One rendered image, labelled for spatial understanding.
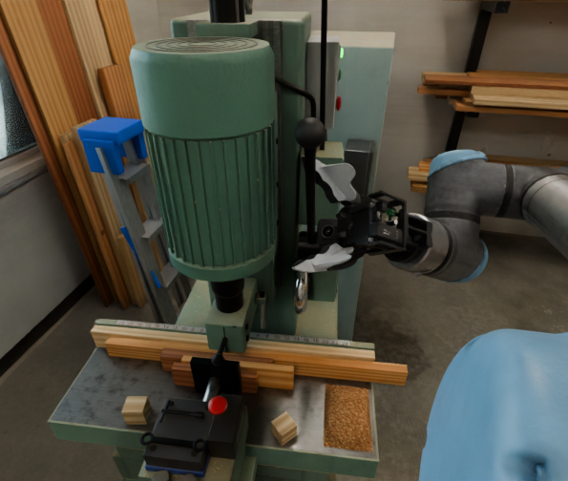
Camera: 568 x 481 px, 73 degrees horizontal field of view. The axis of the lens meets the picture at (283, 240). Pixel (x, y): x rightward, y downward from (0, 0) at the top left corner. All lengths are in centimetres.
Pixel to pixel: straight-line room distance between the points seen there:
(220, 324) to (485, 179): 50
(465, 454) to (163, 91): 42
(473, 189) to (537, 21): 223
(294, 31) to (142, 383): 71
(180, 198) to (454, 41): 244
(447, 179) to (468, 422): 54
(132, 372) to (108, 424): 11
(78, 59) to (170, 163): 180
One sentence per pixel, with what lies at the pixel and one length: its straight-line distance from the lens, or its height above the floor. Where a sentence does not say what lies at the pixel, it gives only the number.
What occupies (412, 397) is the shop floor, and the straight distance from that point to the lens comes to 198.
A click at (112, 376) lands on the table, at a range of 90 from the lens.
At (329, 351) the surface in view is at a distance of 81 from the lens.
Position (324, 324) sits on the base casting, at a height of 80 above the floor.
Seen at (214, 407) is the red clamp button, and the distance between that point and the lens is 65.
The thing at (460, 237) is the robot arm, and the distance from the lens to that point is 67.
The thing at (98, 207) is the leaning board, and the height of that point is 64.
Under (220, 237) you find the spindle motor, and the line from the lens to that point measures 53.
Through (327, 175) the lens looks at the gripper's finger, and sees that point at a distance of 54.
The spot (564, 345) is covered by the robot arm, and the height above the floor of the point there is 145.
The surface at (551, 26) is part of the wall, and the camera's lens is 290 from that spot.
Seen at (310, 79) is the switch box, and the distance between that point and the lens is 79.
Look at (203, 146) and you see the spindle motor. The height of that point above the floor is 141.
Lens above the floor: 157
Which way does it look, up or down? 34 degrees down
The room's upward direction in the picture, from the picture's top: straight up
